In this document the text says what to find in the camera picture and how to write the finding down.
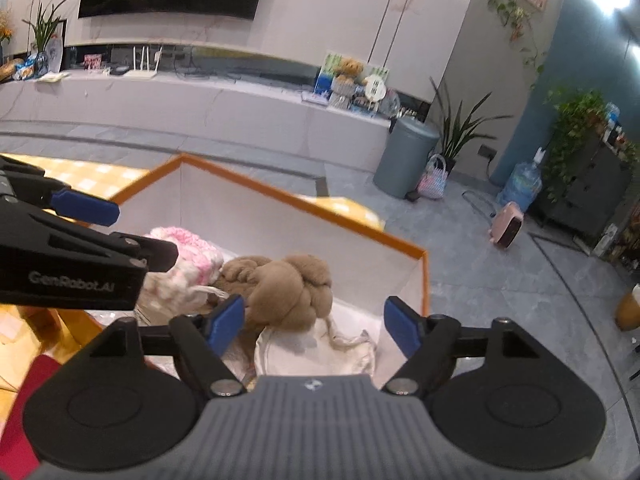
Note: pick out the pink photo frame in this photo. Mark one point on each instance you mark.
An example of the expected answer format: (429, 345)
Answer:
(93, 62)

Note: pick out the blue snack bags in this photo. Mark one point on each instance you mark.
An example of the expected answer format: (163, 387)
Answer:
(31, 67)

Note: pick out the red gift box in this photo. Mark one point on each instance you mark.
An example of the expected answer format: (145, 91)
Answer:
(25, 400)

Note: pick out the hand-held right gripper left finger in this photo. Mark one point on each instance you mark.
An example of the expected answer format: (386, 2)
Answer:
(225, 327)

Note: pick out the white soft cloth mitt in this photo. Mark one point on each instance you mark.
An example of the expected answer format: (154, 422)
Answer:
(310, 355)

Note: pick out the flat white book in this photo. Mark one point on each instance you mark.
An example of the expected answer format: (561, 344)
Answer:
(315, 98)

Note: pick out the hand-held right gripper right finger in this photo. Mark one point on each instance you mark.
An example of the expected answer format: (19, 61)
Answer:
(402, 330)

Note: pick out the pink space heater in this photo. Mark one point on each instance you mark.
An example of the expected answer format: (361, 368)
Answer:
(507, 222)

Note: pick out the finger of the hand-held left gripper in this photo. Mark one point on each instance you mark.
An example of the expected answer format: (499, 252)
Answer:
(155, 255)
(85, 207)

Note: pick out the leafy plant in woven basket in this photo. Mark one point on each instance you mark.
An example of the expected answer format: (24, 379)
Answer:
(432, 180)

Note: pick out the green plant in glass vase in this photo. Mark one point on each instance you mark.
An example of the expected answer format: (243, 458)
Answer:
(45, 30)

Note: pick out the stack of papers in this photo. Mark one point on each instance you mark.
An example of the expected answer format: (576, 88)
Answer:
(50, 77)

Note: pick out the blue water bottle with pump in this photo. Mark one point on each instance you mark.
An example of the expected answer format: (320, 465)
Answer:
(522, 185)

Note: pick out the wall socket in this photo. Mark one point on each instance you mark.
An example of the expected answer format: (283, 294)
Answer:
(486, 152)

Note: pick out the marble television console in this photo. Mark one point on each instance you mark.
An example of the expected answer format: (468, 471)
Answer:
(200, 110)

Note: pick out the orange cardboard box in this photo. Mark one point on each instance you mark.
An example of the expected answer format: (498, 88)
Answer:
(250, 210)

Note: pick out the small clear desk fan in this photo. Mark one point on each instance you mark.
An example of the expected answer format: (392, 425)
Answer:
(392, 102)

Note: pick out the white round hand fan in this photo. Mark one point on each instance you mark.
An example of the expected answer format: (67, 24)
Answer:
(375, 87)

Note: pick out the yellow flowers in dark vase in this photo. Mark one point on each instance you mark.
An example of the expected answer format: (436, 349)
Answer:
(5, 27)

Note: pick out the bushy green vine plant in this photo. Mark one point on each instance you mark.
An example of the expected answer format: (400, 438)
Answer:
(570, 125)

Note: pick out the brown round object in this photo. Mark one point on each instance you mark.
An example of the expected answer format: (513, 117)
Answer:
(630, 310)

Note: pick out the grey trash bin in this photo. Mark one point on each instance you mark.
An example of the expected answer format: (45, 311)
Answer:
(405, 157)

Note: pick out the white router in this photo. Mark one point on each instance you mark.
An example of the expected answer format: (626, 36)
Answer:
(142, 73)

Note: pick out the green printed card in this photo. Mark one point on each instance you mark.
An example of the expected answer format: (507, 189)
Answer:
(330, 62)

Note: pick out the hanging vine plant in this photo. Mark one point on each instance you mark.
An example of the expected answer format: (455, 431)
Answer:
(515, 15)

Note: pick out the bread loaf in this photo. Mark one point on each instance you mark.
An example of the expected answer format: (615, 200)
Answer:
(10, 69)

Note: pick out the teddy bear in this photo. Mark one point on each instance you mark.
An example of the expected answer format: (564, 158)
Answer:
(348, 72)

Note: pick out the pink white fluffy knit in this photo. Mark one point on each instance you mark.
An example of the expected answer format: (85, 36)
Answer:
(190, 255)

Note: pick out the brown fluffy plush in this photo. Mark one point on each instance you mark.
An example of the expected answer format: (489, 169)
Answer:
(290, 285)

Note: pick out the dark cabinet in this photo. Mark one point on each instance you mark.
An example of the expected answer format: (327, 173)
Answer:
(590, 190)

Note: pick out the blue printed box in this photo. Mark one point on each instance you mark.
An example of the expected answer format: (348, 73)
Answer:
(323, 84)

